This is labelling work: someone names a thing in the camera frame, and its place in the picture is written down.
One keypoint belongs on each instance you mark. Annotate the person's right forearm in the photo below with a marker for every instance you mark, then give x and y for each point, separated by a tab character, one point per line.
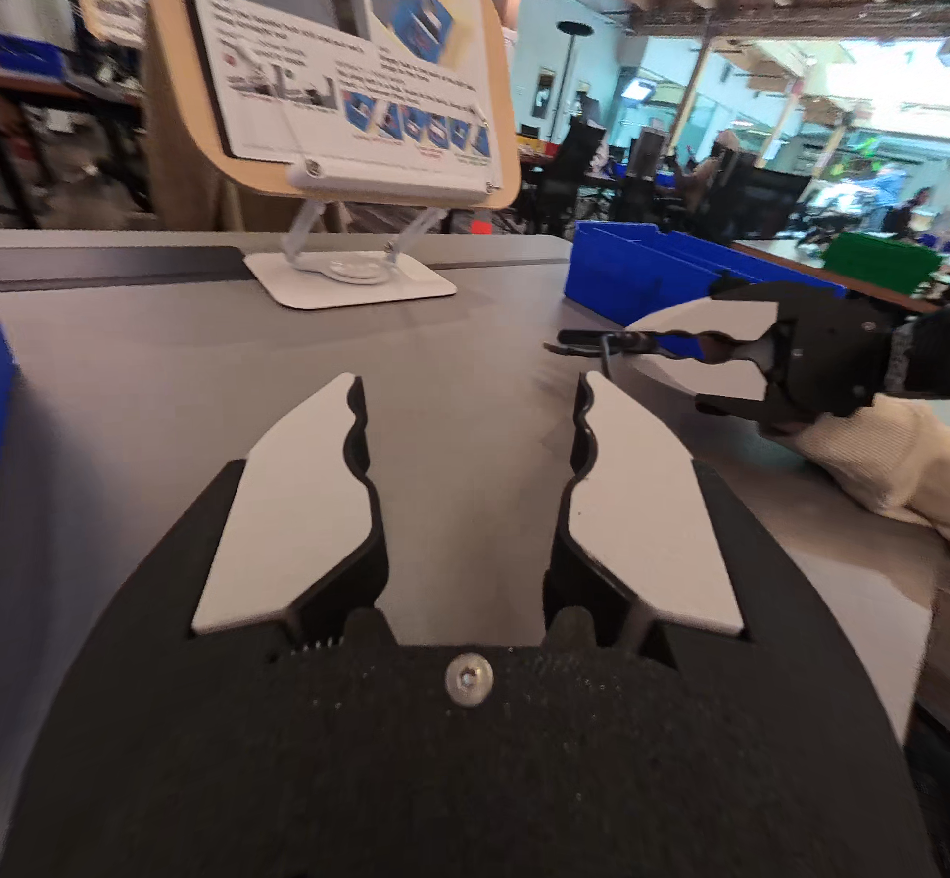
883	455

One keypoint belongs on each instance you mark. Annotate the printed instruction sheet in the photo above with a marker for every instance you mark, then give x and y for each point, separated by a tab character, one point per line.
334	39

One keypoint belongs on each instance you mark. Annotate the small blue shelf bin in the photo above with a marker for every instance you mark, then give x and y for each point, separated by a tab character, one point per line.
30	58

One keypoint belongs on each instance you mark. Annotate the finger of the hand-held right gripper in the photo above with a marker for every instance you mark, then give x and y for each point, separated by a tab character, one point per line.
720	315
720	379

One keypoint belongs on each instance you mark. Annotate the tan hanging cloth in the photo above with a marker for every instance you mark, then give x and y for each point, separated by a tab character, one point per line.
178	180

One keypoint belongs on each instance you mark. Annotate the blue plastic bin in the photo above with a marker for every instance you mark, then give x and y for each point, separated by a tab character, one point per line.
6	388
631	269

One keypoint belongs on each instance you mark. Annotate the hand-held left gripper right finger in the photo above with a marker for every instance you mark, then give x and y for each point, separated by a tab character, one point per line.
653	522

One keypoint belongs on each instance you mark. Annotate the wooden display board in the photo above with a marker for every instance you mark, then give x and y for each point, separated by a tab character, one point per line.
501	114

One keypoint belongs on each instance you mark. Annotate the black office chair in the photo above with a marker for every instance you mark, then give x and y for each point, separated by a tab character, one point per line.
571	173

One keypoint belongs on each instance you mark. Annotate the black floor lamp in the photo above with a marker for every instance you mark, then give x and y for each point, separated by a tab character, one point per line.
570	77

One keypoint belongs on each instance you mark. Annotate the green plastic bin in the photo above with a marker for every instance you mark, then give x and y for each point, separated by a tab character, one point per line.
879	262

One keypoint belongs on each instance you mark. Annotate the grey usb hub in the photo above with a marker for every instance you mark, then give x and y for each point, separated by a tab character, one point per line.
586	336

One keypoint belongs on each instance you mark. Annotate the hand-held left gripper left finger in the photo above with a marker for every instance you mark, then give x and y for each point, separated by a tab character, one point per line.
297	522

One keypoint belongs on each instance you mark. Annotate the black metal shelf rack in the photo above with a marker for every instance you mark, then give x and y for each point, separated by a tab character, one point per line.
37	80

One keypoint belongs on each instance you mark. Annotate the white document stand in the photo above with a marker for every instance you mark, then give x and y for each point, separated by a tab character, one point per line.
349	284

